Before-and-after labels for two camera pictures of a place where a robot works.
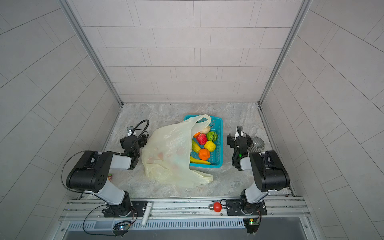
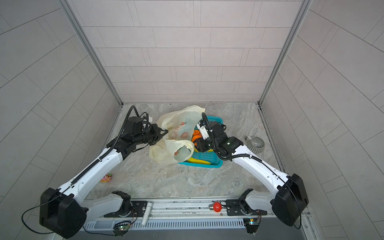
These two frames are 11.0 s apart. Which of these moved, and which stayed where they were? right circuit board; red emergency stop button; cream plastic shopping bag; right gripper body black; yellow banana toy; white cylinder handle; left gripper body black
Moved: right gripper body black; left gripper body black; cream plastic shopping bag
Stayed: yellow banana toy; white cylinder handle; red emergency stop button; right circuit board
